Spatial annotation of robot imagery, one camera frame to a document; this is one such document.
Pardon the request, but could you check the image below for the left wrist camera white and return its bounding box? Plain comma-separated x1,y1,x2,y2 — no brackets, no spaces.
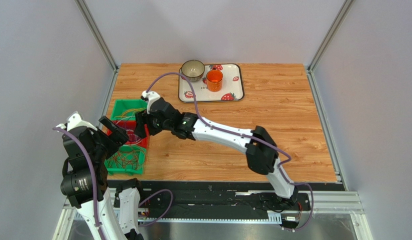
56,111,98,131

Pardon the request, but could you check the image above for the green bin near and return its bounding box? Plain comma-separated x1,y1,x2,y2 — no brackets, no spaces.
104,145,146,176

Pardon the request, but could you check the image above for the slotted white cable duct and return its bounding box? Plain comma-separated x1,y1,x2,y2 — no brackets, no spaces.
73,209,282,225

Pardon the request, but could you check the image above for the green bin far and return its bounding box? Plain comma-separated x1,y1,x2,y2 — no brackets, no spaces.
110,99,147,121

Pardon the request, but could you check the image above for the beige ceramic bowl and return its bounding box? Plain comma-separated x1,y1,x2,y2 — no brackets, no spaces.
181,59,205,82

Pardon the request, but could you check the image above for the green bin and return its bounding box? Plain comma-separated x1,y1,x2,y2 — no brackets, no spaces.
110,99,147,121
104,145,146,176

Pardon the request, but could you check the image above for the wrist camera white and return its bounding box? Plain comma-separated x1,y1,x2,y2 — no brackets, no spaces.
56,111,98,131
141,90,161,114

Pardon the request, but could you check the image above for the red thin cable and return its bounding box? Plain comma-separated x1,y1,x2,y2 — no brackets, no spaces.
107,146,146,170

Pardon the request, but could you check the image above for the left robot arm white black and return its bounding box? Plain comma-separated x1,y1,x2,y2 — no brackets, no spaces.
54,111,143,240

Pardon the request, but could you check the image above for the yellow thin cable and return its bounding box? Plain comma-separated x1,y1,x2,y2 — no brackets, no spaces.
114,107,148,120

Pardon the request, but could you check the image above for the blue thin cable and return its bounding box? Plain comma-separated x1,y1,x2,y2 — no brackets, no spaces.
116,114,143,142

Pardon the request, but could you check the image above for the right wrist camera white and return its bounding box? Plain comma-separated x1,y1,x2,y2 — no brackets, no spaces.
141,90,161,114

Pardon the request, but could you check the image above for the red bin middle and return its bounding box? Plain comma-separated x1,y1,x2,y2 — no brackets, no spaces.
112,120,149,149

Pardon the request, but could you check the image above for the orange translucent cup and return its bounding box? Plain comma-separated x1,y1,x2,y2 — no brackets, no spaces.
206,69,223,92

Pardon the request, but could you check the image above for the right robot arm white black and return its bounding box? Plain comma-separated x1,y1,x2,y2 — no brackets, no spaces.
134,91,298,207

